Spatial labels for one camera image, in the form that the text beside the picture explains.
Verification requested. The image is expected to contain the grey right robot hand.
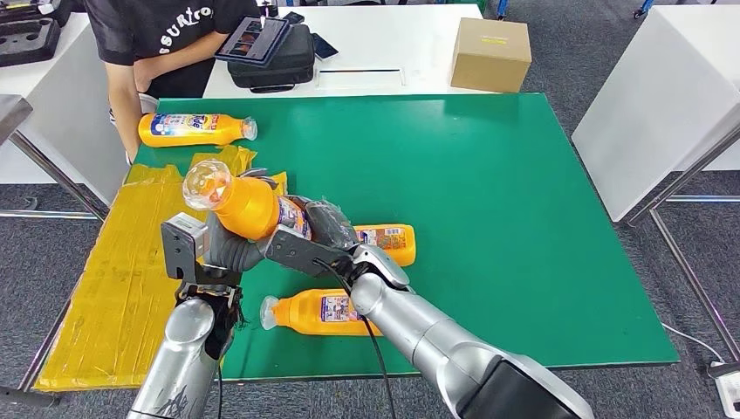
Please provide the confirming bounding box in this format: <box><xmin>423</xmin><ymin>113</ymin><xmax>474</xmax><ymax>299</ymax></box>
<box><xmin>291</xmin><ymin>195</ymin><xmax>360</xmax><ymax>252</ymax></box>

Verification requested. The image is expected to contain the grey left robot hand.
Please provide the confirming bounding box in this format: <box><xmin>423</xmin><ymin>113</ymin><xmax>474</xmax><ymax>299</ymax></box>
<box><xmin>202</xmin><ymin>168</ymin><xmax>280</xmax><ymax>274</ymax></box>

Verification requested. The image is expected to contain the orange detergent bottle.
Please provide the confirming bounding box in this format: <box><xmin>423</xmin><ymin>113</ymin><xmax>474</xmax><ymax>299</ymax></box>
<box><xmin>353</xmin><ymin>223</ymin><xmax>417</xmax><ymax>268</ymax></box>
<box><xmin>182</xmin><ymin>159</ymin><xmax>313</xmax><ymax>242</ymax></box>
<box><xmin>137</xmin><ymin>113</ymin><xmax>259</xmax><ymax>148</ymax></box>
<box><xmin>259</xmin><ymin>289</ymin><xmax>386</xmax><ymax>339</ymax></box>

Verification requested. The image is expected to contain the yellow plastic sheet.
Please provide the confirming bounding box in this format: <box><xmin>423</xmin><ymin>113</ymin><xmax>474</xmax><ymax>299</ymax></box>
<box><xmin>31</xmin><ymin>144</ymin><xmax>289</xmax><ymax>393</ymax></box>

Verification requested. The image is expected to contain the green table board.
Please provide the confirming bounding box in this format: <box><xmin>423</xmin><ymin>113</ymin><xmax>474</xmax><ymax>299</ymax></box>
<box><xmin>131</xmin><ymin>92</ymin><xmax>681</xmax><ymax>384</ymax></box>

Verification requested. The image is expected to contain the black carry bag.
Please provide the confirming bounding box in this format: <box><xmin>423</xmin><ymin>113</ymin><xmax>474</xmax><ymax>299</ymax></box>
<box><xmin>227</xmin><ymin>23</ymin><xmax>317</xmax><ymax>93</ymax></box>

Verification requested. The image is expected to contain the white desk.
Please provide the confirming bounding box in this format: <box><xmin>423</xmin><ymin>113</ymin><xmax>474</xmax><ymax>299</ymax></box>
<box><xmin>0</xmin><ymin>14</ymin><xmax>128</xmax><ymax>206</ymax></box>
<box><xmin>202</xmin><ymin>3</ymin><xmax>494</xmax><ymax>99</ymax></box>

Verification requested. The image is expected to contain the black tablet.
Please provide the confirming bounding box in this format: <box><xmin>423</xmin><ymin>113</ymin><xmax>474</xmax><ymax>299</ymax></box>
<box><xmin>214</xmin><ymin>15</ymin><xmax>292</xmax><ymax>67</ymax></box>

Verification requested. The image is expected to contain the brown cardboard box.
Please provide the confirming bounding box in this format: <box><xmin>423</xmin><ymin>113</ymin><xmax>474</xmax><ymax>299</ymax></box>
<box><xmin>449</xmin><ymin>17</ymin><xmax>533</xmax><ymax>94</ymax></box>

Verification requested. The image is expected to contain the person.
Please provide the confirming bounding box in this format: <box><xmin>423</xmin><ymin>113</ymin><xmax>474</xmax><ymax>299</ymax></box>
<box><xmin>83</xmin><ymin>0</ymin><xmax>261</xmax><ymax>166</ymax></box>

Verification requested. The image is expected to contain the grey metal side table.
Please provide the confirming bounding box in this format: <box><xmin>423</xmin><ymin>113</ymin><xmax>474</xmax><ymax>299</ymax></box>
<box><xmin>0</xmin><ymin>93</ymin><xmax>111</xmax><ymax>221</ymax></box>

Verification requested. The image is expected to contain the black equipment case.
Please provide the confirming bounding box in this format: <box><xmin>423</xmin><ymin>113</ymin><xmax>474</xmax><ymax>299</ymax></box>
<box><xmin>0</xmin><ymin>0</ymin><xmax>73</xmax><ymax>24</ymax></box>

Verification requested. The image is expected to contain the white table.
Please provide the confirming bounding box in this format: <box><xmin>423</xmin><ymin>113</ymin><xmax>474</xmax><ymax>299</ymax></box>
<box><xmin>571</xmin><ymin>4</ymin><xmax>740</xmax><ymax>223</ymax></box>

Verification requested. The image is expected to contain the white power strip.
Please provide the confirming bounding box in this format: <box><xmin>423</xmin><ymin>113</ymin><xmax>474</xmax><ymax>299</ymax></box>
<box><xmin>708</xmin><ymin>361</ymin><xmax>740</xmax><ymax>419</ymax></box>

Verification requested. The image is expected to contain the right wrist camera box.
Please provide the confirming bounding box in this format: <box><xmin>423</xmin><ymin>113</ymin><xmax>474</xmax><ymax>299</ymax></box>
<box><xmin>264</xmin><ymin>223</ymin><xmax>353</xmax><ymax>278</ymax></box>

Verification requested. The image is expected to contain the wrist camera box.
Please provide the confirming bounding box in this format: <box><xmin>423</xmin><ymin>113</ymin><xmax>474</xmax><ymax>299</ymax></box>
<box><xmin>264</xmin><ymin>223</ymin><xmax>353</xmax><ymax>278</ymax></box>
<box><xmin>161</xmin><ymin>212</ymin><xmax>210</xmax><ymax>285</ymax></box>

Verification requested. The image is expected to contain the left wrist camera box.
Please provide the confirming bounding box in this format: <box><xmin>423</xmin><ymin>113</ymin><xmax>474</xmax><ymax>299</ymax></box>
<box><xmin>161</xmin><ymin>212</ymin><xmax>210</xmax><ymax>285</ymax></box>

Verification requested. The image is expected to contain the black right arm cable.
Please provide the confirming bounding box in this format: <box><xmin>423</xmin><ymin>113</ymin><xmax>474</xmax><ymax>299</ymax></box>
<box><xmin>312</xmin><ymin>257</ymin><xmax>400</xmax><ymax>419</ymax></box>

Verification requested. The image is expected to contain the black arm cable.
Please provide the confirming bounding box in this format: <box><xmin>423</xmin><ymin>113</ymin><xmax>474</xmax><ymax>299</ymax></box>
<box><xmin>215</xmin><ymin>364</ymin><xmax>227</xmax><ymax>419</ymax></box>
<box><xmin>312</xmin><ymin>257</ymin><xmax>400</xmax><ymax>419</ymax></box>

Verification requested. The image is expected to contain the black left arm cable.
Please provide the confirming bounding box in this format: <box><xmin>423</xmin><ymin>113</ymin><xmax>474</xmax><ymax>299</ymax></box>
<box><xmin>215</xmin><ymin>364</ymin><xmax>227</xmax><ymax>419</ymax></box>

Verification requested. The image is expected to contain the desk cable slot cover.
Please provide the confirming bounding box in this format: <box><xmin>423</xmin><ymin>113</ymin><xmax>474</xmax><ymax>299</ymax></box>
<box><xmin>316</xmin><ymin>67</ymin><xmax>406</xmax><ymax>90</ymax></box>

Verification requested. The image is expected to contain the metal table frame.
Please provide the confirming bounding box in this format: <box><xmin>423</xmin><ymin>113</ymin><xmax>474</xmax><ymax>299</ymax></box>
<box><xmin>624</xmin><ymin>118</ymin><xmax>740</xmax><ymax>362</ymax></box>

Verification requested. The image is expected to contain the white floor cable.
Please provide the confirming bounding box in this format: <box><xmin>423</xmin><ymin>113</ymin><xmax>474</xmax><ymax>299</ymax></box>
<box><xmin>659</xmin><ymin>321</ymin><xmax>718</xmax><ymax>364</ymax></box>

